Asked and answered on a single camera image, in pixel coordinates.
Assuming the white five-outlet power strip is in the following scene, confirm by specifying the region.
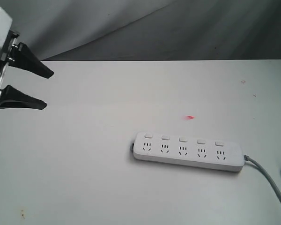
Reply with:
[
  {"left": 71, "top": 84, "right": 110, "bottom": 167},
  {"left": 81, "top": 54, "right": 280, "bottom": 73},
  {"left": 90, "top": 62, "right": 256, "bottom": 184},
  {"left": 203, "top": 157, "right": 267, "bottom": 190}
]
[{"left": 133, "top": 132, "right": 244, "bottom": 172}]

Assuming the grey wrinkled backdrop cloth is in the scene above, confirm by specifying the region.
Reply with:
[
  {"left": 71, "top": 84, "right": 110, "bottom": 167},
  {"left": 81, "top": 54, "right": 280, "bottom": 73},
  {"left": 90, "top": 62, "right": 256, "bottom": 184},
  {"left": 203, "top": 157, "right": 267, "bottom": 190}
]
[{"left": 0, "top": 0, "right": 281, "bottom": 61}]

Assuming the grey power cable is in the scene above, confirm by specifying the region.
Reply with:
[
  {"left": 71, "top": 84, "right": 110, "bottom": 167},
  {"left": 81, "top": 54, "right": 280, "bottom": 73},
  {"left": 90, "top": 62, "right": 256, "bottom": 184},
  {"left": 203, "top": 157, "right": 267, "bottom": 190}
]
[{"left": 243, "top": 154, "right": 281, "bottom": 215}]

